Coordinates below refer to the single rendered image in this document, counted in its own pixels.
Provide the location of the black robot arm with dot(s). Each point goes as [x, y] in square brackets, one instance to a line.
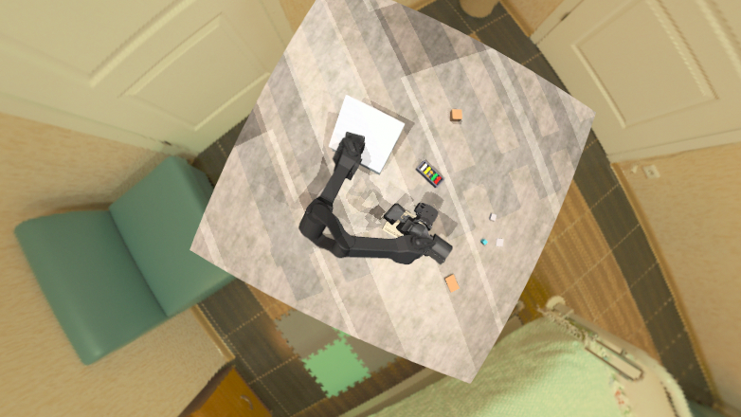
[404, 249]

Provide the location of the small tan cube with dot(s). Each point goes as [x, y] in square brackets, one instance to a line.
[456, 115]

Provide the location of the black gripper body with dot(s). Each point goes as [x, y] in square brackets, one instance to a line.
[394, 214]

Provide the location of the cream shallow square tray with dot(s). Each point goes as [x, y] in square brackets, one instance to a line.
[392, 229]

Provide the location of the orange rectangular block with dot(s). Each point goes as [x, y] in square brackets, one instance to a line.
[451, 282]

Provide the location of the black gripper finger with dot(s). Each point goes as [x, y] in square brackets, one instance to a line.
[408, 217]

